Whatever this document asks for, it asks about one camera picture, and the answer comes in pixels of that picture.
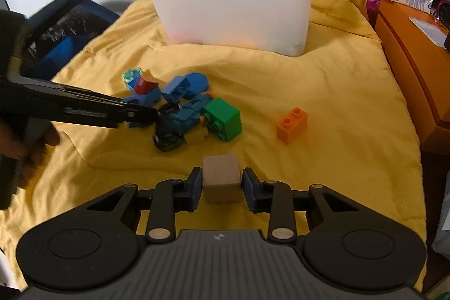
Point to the white plastic bin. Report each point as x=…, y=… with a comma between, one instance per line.
x=228, y=4

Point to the pink black round device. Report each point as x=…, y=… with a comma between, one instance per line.
x=444, y=10

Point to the black toy car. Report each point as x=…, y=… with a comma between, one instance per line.
x=168, y=140

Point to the blue toy block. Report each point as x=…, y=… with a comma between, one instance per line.
x=140, y=99

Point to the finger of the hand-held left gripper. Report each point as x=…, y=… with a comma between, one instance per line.
x=88, y=114
x=88, y=95

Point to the orange toy brick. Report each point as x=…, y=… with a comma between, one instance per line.
x=291, y=127

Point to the large orange box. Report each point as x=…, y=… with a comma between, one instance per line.
x=415, y=68

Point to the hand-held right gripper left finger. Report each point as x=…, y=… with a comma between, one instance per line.
x=197, y=189

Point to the wooden cube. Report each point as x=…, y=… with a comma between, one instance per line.
x=221, y=180

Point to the person's left hand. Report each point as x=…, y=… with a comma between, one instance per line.
x=31, y=152

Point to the teal toy car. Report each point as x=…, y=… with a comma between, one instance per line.
x=186, y=113

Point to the blue toy disc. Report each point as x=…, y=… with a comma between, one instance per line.
x=199, y=82

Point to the green toy brick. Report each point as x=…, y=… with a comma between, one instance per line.
x=225, y=120

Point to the large blue toy brick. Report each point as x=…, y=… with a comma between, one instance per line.
x=175, y=89

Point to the red printed toy block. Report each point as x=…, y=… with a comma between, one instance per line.
x=145, y=85

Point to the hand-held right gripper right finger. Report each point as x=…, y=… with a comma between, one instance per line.
x=249, y=191

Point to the yellow blanket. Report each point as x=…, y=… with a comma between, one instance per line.
x=334, y=75

